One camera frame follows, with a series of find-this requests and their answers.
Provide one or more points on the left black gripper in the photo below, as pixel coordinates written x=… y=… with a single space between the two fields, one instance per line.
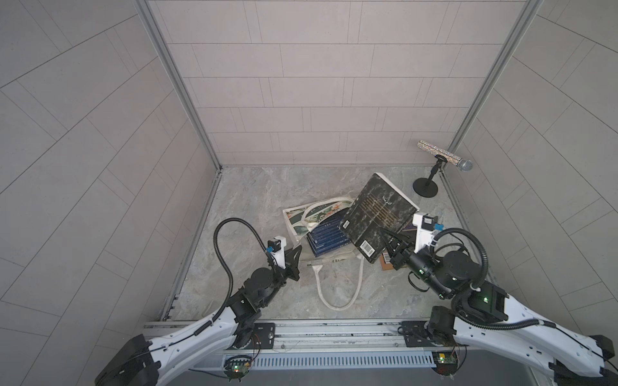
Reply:
x=290 y=255

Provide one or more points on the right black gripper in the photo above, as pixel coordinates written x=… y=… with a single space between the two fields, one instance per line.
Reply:
x=399 y=254

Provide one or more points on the brown and black book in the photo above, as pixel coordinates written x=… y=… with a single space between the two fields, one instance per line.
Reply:
x=385 y=263

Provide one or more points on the floral canvas tote bag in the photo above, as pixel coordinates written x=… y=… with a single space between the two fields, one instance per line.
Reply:
x=319 y=224

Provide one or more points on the black marbled thick book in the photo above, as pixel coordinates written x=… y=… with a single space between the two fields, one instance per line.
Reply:
x=381 y=206

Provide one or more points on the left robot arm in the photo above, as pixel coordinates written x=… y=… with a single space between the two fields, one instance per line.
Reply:
x=160 y=360

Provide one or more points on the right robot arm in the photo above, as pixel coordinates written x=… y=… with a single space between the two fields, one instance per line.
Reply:
x=454 y=264

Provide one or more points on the stack of blue books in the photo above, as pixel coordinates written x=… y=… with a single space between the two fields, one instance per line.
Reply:
x=328 y=236

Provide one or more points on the black microphone stand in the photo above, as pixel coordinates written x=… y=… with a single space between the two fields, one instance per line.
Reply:
x=427 y=187

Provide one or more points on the glitter microphone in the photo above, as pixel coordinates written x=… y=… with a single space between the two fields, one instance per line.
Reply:
x=462 y=164

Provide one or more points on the right circuit board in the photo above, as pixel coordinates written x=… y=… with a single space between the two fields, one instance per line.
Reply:
x=446 y=363

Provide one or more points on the circuit board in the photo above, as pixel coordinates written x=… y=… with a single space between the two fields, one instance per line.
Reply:
x=237 y=367
x=446 y=363

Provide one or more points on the left circuit board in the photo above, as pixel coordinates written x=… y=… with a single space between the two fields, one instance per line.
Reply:
x=237 y=367

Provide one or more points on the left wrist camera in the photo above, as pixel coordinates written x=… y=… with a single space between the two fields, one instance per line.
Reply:
x=276 y=249

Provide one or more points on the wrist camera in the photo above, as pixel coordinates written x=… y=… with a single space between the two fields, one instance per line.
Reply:
x=276 y=249
x=427 y=227

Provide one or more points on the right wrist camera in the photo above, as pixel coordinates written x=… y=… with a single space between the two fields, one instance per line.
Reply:
x=427 y=227

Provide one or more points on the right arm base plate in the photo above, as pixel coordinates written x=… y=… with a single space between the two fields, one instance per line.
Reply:
x=415 y=334

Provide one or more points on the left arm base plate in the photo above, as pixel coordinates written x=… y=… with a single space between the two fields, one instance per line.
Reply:
x=259 y=335

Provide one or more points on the aluminium mounting rail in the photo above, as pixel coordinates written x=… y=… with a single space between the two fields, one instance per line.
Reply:
x=324 y=344

